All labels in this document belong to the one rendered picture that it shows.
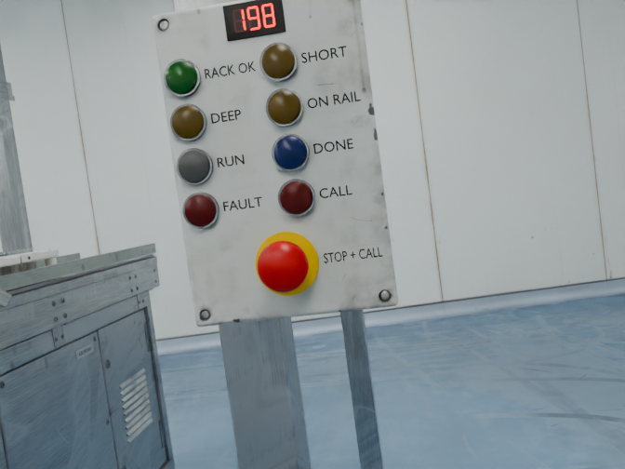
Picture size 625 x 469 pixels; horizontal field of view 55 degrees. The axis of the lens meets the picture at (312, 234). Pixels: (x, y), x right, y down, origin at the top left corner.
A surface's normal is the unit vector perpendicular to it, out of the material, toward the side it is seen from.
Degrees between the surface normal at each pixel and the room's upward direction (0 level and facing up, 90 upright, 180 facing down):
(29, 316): 90
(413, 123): 90
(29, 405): 90
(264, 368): 90
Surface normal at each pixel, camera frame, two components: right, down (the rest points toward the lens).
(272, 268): -0.21, 0.07
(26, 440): 0.98, -0.12
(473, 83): 0.01, 0.05
